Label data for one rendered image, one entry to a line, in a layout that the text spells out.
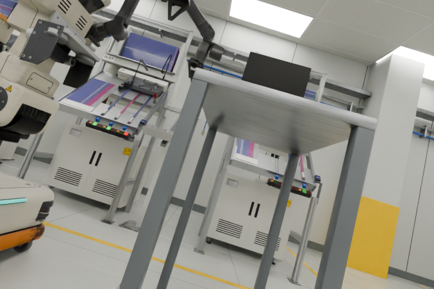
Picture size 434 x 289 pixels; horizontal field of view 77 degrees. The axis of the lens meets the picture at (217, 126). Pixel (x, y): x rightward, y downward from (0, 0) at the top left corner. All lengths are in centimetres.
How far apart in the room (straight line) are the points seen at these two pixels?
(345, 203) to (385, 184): 362
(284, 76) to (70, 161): 222
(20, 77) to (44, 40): 16
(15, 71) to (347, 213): 112
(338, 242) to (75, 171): 230
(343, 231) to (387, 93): 391
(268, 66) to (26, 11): 95
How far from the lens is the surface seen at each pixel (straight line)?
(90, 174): 262
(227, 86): 67
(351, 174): 70
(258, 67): 77
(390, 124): 443
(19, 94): 116
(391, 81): 461
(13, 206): 129
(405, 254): 516
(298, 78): 77
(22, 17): 133
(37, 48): 116
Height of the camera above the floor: 56
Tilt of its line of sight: 10 degrees up
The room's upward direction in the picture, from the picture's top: 18 degrees clockwise
